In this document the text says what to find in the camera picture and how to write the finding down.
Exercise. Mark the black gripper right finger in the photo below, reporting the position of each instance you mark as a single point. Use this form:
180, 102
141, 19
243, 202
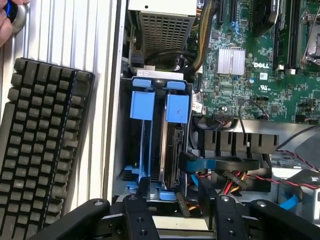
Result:
225, 220

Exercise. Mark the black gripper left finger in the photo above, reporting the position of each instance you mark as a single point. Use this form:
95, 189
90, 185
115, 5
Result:
140, 220

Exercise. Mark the grey disk bay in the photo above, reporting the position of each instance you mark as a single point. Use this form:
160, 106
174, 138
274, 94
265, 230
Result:
125, 140

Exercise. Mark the blue disk carrier in bay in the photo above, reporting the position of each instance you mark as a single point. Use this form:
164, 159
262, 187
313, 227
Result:
142, 105

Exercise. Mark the person's hand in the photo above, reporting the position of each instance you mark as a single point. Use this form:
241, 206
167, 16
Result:
5, 30

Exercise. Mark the silver metal drive cage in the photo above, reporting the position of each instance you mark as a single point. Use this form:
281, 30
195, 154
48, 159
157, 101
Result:
287, 172

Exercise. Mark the black slotted card guide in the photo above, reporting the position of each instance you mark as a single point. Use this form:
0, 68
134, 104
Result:
265, 142

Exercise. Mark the green motherboard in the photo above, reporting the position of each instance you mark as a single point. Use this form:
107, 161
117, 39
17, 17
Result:
225, 100

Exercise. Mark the black open PC case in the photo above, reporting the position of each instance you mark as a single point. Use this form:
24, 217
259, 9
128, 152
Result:
113, 100

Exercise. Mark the black computer keyboard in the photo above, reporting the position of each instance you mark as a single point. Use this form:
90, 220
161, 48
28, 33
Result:
37, 150

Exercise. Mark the silver chipset heatsink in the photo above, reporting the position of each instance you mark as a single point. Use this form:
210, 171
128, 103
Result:
230, 61

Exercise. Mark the silver power supply unit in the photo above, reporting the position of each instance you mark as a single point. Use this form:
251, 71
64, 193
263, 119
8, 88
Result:
162, 30

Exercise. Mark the black RAM slot bank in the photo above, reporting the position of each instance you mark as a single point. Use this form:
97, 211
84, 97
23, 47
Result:
285, 37

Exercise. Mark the black expansion slot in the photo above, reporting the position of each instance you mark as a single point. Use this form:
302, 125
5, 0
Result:
233, 10
220, 12

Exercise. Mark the CPU socket with metal frame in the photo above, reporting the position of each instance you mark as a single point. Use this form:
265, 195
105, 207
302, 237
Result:
312, 37

